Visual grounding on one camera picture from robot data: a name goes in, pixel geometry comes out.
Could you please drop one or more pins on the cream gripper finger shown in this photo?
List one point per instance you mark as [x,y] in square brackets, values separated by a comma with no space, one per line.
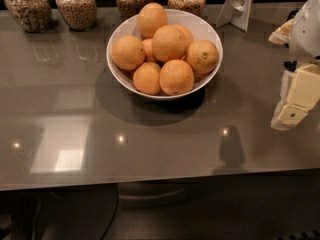
[299,93]
[281,35]

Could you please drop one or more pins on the far left glass jar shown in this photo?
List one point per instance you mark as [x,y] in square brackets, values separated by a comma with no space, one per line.
[33,16]

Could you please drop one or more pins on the front right orange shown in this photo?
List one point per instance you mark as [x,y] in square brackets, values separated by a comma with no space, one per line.
[176,77]

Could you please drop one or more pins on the white ceramic bowl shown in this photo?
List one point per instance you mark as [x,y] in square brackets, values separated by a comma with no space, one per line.
[200,29]

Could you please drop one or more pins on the front left orange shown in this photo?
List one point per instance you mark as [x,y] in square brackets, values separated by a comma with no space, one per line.
[146,78]

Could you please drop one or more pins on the centre top orange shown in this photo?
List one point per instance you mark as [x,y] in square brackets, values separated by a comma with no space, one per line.
[168,43]

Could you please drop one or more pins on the back right hidden orange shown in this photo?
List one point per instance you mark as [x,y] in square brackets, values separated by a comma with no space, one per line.
[188,35]

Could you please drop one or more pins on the orange with green spot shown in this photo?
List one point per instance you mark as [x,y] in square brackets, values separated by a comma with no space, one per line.
[202,56]

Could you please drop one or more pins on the top back orange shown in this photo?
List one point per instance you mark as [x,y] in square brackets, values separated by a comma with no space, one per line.
[151,17]

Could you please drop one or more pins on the white folded card stand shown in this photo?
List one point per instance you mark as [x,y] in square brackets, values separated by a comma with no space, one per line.
[236,13]

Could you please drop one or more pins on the small hidden middle orange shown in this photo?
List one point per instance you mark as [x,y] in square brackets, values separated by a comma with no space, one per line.
[147,43]

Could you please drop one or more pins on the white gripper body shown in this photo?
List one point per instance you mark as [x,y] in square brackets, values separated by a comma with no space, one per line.
[307,29]

